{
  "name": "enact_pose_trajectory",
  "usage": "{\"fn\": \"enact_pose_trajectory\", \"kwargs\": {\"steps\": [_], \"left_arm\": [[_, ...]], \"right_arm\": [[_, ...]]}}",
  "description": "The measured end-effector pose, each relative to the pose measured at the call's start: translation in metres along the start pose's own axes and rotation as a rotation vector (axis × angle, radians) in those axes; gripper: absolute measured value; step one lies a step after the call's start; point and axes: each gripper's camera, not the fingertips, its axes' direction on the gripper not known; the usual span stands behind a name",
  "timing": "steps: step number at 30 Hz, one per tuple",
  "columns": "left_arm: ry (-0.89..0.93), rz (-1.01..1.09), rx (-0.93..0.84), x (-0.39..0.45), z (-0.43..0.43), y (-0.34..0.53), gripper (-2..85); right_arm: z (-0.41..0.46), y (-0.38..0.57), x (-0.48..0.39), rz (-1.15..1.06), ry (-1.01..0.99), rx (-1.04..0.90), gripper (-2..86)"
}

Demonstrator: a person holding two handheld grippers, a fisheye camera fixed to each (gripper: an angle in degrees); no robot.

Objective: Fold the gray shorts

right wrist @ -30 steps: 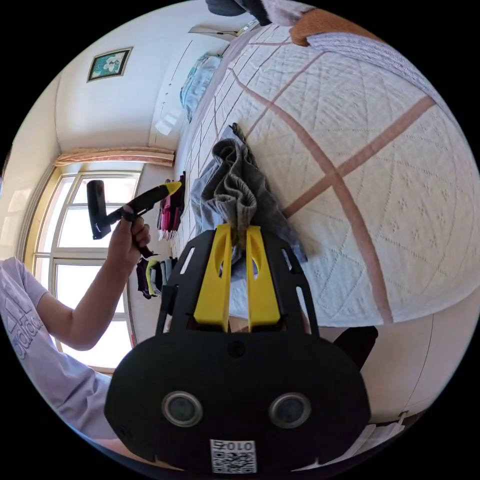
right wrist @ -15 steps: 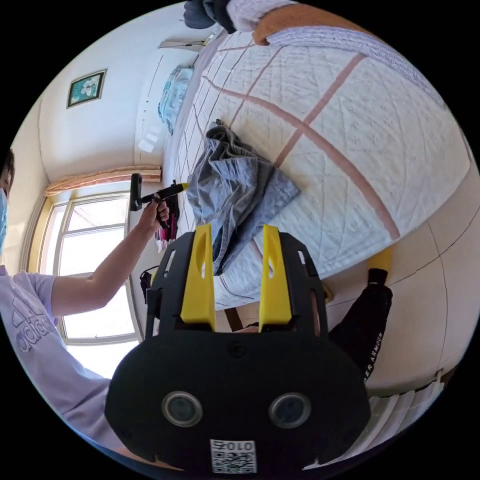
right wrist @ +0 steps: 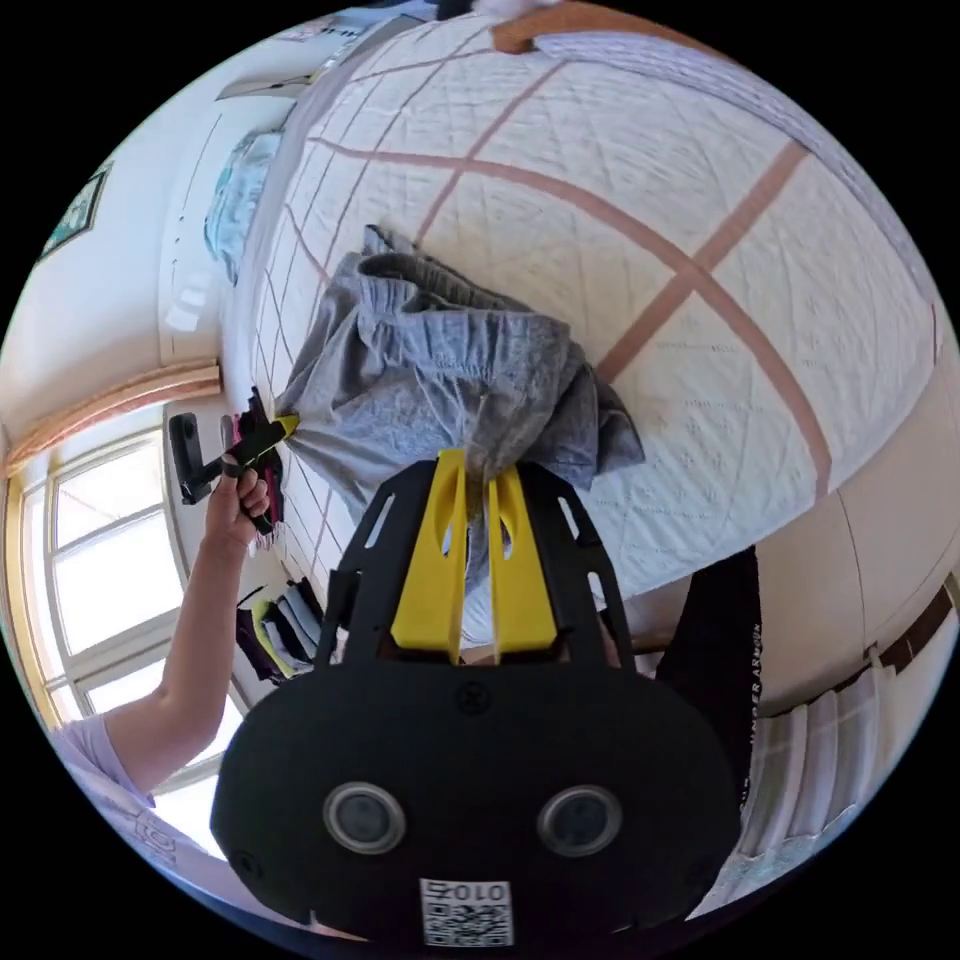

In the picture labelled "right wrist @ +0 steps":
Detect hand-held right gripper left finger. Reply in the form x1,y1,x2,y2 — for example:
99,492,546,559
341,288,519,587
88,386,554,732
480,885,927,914
389,449,468,667

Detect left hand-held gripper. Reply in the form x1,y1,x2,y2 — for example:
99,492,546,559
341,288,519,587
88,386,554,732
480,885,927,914
219,385,302,537

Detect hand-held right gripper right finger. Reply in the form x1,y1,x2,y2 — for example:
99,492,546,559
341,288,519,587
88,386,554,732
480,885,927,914
488,465,561,666

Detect gray shorts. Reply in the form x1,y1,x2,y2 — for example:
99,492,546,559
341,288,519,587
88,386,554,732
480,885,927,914
272,223,647,498

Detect person's left forearm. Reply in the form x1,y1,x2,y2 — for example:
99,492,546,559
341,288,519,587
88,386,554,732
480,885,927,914
104,536,256,798

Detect person's left hand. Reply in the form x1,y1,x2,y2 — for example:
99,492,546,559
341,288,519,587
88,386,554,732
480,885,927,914
203,463,273,558

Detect pile of clothes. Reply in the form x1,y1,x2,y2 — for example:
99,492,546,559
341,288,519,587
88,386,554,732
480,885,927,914
235,575,329,685

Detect window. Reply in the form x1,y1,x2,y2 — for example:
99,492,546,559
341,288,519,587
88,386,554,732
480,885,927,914
5,425,253,759

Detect white curtain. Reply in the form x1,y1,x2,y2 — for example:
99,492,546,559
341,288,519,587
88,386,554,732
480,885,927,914
708,659,905,909

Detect person's body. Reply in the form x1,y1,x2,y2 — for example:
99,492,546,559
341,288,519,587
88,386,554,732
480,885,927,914
46,545,765,913

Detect bed with white quilt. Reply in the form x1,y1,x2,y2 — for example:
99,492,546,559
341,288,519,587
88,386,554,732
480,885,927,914
224,0,948,648

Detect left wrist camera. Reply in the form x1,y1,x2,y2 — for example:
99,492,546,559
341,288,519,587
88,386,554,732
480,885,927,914
167,411,223,505

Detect framed wall picture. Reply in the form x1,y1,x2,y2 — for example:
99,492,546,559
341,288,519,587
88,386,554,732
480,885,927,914
38,161,115,260

